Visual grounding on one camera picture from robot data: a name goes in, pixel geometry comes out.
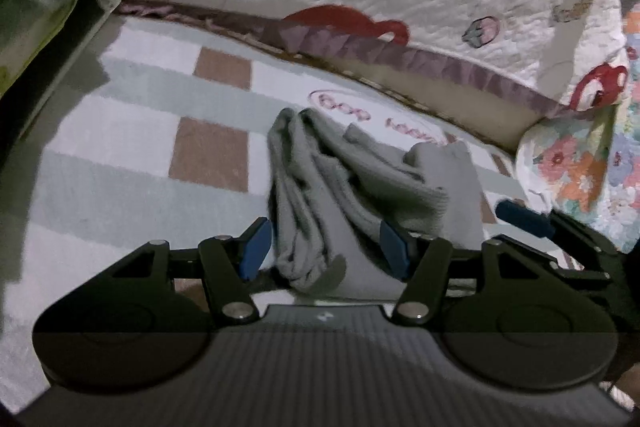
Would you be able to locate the grey shirt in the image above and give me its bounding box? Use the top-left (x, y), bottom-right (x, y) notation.
top-left (266, 107), bottom-right (486, 300)

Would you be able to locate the floral quilt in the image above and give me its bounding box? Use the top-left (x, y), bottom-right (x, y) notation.
top-left (515, 7), bottom-right (640, 253)

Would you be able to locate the checked rug with bear print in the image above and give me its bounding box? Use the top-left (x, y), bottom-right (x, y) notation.
top-left (0, 14), bottom-right (531, 408)

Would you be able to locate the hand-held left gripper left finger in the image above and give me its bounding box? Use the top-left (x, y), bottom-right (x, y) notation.
top-left (102, 216), bottom-right (274, 324)

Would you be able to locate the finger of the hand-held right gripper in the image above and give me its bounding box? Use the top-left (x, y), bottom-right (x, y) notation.
top-left (494, 199), bottom-right (620, 275)

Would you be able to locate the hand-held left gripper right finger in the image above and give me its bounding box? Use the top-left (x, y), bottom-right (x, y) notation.
top-left (379, 221), bottom-right (548, 325)

